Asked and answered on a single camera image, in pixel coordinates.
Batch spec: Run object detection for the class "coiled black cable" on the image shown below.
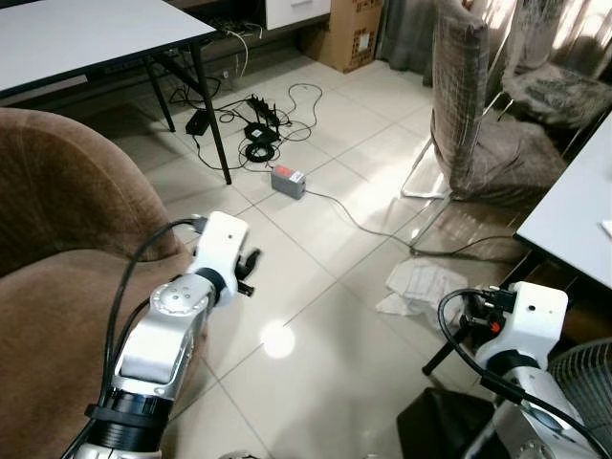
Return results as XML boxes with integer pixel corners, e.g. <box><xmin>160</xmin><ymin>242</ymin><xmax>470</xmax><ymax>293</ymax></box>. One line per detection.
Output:
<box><xmin>244</xmin><ymin>142</ymin><xmax>278</xmax><ymax>164</ymax></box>

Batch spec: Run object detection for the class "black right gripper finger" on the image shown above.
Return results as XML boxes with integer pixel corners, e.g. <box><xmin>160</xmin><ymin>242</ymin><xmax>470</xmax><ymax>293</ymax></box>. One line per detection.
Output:
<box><xmin>424</xmin><ymin>320</ymin><xmax>476</xmax><ymax>377</ymax></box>

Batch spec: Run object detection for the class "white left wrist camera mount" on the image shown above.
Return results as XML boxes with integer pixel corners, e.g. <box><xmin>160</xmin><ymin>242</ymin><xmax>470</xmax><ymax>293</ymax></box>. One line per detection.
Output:
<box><xmin>187</xmin><ymin>211</ymin><xmax>251</xmax><ymax>288</ymax></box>

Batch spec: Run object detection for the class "grey box with red label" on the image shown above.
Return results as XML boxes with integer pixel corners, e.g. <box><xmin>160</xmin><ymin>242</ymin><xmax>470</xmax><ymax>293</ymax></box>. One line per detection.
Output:
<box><xmin>271</xmin><ymin>164</ymin><xmax>308</xmax><ymax>200</ymax></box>

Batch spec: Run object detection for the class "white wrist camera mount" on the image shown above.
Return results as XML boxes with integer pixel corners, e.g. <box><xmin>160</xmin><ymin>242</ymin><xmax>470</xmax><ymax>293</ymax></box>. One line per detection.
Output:
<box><xmin>187</xmin><ymin>211</ymin><xmax>251</xmax><ymax>288</ymax></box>
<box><xmin>475</xmin><ymin>281</ymin><xmax>568</xmax><ymax>370</ymax></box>

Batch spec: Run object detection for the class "white table with black legs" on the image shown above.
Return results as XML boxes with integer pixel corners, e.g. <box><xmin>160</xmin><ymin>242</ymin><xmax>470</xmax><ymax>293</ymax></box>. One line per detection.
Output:
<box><xmin>0</xmin><ymin>0</ymin><xmax>235</xmax><ymax>186</ymax></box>

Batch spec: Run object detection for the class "crumpled white paper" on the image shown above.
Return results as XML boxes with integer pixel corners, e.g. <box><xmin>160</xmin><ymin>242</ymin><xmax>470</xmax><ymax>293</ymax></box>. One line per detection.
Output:
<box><xmin>376</xmin><ymin>258</ymin><xmax>471</xmax><ymax>317</ymax></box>

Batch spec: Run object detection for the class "brown fabric sofa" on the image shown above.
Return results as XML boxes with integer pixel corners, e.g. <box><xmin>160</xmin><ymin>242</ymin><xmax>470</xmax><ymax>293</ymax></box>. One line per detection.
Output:
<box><xmin>0</xmin><ymin>107</ymin><xmax>209</xmax><ymax>459</ymax></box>

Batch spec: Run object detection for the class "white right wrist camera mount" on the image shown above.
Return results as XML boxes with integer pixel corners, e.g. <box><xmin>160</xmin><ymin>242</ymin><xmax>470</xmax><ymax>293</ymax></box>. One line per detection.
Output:
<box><xmin>475</xmin><ymin>281</ymin><xmax>568</xmax><ymax>370</ymax></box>

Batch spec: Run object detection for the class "white table with dark frame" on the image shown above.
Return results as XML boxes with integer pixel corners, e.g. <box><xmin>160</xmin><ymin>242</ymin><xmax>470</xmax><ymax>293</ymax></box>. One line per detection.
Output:
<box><xmin>497</xmin><ymin>113</ymin><xmax>612</xmax><ymax>340</ymax></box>

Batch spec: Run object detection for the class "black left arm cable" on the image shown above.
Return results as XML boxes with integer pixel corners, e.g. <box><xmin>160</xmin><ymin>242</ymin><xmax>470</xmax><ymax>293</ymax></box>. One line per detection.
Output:
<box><xmin>100</xmin><ymin>217</ymin><xmax>208</xmax><ymax>388</ymax></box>

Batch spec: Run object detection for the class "grey floor cable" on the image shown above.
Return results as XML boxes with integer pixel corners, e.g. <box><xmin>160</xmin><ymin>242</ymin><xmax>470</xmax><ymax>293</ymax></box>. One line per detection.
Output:
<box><xmin>304</xmin><ymin>186</ymin><xmax>525</xmax><ymax>259</ymax></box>

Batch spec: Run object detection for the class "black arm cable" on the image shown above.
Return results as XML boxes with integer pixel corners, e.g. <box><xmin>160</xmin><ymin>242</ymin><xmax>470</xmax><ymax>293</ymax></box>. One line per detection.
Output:
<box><xmin>100</xmin><ymin>217</ymin><xmax>208</xmax><ymax>388</ymax></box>
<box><xmin>438</xmin><ymin>287</ymin><xmax>612</xmax><ymax>458</ymax></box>

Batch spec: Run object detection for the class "black bag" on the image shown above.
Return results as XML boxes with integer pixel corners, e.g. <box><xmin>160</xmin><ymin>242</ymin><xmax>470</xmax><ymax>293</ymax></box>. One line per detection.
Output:
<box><xmin>397</xmin><ymin>385</ymin><xmax>500</xmax><ymax>459</ymax></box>

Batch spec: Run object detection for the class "black router with antennas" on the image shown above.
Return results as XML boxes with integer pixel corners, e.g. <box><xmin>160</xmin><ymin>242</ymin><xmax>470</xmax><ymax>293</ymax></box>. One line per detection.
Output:
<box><xmin>245</xmin><ymin>94</ymin><xmax>290</xmax><ymax>146</ymax></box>

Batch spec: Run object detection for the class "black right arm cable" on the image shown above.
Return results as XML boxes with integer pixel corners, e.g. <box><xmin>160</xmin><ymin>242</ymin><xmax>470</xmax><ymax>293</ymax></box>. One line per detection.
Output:
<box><xmin>438</xmin><ymin>287</ymin><xmax>612</xmax><ymax>458</ymax></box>

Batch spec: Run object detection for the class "grey mesh fan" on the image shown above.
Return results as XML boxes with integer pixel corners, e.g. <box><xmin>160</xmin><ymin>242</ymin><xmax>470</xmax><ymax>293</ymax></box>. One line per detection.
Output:
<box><xmin>547</xmin><ymin>338</ymin><xmax>612</xmax><ymax>459</ymax></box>

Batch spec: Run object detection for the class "white cabinet drawer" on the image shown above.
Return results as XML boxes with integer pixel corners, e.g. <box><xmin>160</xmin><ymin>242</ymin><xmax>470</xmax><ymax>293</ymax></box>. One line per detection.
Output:
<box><xmin>265</xmin><ymin>0</ymin><xmax>333</xmax><ymax>31</ymax></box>

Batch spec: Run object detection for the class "black power adapter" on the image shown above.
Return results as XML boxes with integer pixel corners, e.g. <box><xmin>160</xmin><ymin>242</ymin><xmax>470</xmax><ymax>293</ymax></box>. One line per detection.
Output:
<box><xmin>185</xmin><ymin>108</ymin><xmax>213</xmax><ymax>136</ymax></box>

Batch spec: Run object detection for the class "plaid brown fabric chair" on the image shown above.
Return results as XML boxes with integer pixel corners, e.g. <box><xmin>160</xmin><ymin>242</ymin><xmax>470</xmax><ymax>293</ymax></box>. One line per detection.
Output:
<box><xmin>402</xmin><ymin>0</ymin><xmax>575</xmax><ymax>207</ymax></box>

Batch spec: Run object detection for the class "brown cardboard box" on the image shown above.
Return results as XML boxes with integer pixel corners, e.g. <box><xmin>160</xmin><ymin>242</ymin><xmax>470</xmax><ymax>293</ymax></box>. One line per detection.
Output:
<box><xmin>301</xmin><ymin>0</ymin><xmax>385</xmax><ymax>74</ymax></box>

